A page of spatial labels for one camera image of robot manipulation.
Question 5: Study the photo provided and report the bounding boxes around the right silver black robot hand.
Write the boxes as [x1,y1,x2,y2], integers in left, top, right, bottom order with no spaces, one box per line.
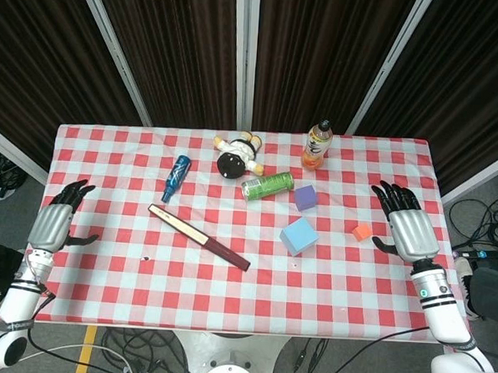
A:
[366,179,444,265]

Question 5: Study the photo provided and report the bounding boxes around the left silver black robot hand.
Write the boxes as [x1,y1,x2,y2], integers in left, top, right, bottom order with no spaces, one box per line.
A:
[26,176,103,255]

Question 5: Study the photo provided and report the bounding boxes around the small orange foam cube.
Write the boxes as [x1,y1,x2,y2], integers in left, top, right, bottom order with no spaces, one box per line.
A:
[351,224,372,243]

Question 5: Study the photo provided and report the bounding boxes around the purple foam cube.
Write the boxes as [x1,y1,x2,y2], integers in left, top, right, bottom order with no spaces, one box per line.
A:
[293,184,320,213]

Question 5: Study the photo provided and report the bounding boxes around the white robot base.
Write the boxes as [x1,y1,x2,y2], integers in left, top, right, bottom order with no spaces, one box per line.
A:
[172,328,292,373]

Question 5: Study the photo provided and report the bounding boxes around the black power strip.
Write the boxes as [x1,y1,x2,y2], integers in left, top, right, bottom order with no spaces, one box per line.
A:
[451,244,498,262]

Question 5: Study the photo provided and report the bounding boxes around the grey trousered leg white shoe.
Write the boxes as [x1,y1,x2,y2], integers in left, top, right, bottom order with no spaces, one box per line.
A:
[450,255,498,322]

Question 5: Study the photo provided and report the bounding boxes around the large blue foam cube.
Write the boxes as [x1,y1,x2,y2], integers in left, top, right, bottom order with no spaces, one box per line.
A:
[278,215,321,259]

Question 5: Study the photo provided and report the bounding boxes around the orange drink bottle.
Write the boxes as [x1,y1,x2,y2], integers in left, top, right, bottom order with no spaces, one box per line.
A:
[301,118,335,172]

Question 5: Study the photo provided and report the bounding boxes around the yellow floor tape strip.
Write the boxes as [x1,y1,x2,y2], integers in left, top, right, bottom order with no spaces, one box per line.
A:
[74,325,99,373]

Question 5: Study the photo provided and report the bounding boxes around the small blue bottle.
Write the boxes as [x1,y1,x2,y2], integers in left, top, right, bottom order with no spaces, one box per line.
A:
[160,154,192,204]

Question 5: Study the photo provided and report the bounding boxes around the dark red folded fan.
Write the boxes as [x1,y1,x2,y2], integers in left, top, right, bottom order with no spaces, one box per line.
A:
[144,204,254,273]

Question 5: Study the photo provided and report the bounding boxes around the dark ribbed partition panel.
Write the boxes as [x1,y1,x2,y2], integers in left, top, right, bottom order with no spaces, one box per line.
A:
[239,0,435,141]
[0,0,159,190]
[68,0,249,132]
[342,0,498,209]

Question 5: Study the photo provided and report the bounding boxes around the green drink can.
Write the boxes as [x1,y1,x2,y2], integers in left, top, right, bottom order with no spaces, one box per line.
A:
[240,169,295,204]

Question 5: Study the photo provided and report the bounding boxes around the red white checkered tablecloth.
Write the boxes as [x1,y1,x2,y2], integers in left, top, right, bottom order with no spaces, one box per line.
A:
[27,118,482,345]

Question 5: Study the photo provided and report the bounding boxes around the black haired doll figure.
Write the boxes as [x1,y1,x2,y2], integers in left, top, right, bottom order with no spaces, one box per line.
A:
[211,129,267,181]

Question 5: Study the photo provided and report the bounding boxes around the black cable bundle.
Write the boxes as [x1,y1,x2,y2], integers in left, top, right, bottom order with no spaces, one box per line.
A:
[445,169,498,250]
[97,326,203,373]
[0,142,31,199]

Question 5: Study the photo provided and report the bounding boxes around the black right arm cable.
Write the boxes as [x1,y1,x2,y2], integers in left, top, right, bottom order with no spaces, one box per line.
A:
[301,320,431,373]

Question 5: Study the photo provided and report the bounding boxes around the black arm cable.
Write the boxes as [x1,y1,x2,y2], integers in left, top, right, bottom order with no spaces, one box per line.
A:
[23,327,136,373]
[301,320,431,373]

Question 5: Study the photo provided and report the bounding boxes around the white floor cable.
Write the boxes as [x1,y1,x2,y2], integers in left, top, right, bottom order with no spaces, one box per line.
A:
[0,339,135,373]

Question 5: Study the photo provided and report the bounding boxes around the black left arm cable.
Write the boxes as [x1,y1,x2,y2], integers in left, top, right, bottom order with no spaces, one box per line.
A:
[23,327,136,373]

